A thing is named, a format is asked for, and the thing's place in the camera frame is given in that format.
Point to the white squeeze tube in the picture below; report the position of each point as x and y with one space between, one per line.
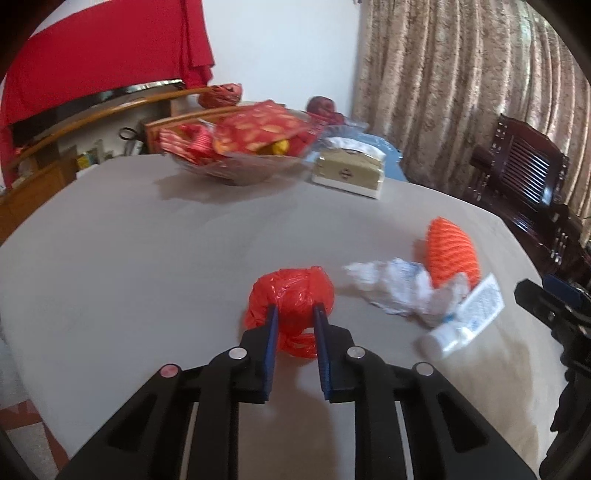
471 318

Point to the patterned glass bowl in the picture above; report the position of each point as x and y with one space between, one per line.
235 168

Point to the red decorative bowl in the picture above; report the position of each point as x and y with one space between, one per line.
220 94

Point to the colourful box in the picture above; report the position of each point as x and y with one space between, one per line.
87 161

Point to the blue plastic cover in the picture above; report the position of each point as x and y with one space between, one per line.
388 157

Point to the dark wooden armchair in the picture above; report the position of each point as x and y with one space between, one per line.
526 175

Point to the black television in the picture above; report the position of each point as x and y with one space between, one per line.
60 115

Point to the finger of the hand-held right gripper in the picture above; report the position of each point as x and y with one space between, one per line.
570 293
538 300

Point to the red plastic bag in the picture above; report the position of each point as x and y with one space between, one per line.
293 293

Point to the red cloth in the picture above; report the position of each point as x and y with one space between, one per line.
106 55

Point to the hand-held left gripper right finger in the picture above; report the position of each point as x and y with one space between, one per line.
322 360

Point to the red apple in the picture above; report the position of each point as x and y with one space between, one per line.
320 105
338 118

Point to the white wrapper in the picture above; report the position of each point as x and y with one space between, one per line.
399 288

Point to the wooden television cabinet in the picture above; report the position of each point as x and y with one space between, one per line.
41 184

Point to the wooden chair back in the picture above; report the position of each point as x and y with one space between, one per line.
157 134

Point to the floral beige curtain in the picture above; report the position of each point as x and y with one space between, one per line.
461 83

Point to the orange foam net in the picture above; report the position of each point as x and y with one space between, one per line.
450 251

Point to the pile of red packets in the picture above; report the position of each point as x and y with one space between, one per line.
249 129

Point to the clear glass fruit bowl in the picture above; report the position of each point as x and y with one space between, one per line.
344 129

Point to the beige tissue box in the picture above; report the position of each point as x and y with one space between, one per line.
346 173

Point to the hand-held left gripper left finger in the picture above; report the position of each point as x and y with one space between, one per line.
271 350

